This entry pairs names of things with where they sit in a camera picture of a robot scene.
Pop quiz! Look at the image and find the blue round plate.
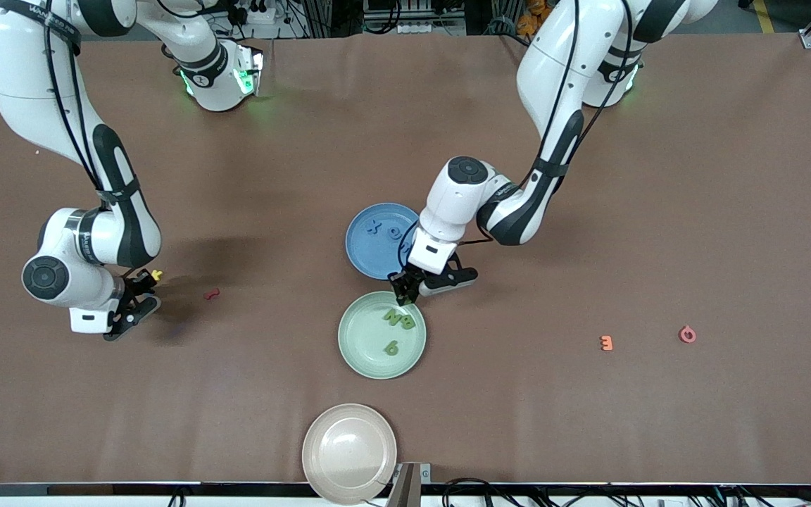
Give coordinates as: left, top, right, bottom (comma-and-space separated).
345, 202, 422, 281

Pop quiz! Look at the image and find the pale green round plate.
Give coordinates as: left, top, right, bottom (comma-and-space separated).
337, 290, 427, 380

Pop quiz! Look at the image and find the beige round plate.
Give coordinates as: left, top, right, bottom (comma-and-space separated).
301, 403, 398, 506

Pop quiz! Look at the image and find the white power strip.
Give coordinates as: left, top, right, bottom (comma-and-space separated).
391, 21, 466, 36

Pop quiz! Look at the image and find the brown table cover sheet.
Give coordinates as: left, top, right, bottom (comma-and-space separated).
0, 32, 811, 487

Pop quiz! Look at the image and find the orange mesh bag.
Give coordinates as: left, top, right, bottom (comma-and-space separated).
517, 0, 551, 37

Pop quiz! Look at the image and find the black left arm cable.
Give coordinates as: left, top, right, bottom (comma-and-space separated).
396, 0, 635, 277

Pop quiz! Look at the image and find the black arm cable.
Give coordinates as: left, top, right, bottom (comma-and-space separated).
43, 0, 139, 279
396, 0, 635, 277

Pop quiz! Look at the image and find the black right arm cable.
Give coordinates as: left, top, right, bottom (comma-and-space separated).
43, 0, 139, 279

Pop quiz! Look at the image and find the grey metal mounting bracket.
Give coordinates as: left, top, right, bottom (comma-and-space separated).
386, 461, 432, 507

